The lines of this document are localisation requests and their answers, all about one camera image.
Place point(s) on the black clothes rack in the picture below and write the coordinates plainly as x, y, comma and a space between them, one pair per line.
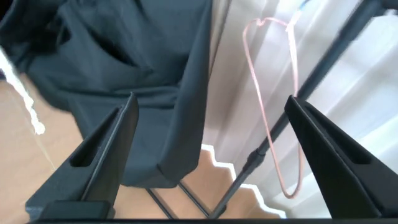
329, 59

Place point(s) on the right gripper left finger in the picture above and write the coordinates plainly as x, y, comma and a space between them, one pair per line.
96, 174

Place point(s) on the beige curtain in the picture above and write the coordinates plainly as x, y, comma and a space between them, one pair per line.
357, 77

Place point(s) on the pink clothes hanger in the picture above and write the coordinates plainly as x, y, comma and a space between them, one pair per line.
256, 84

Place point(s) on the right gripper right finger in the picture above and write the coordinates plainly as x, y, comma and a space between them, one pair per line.
342, 177

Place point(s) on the black shorts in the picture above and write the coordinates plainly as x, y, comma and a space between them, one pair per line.
140, 62

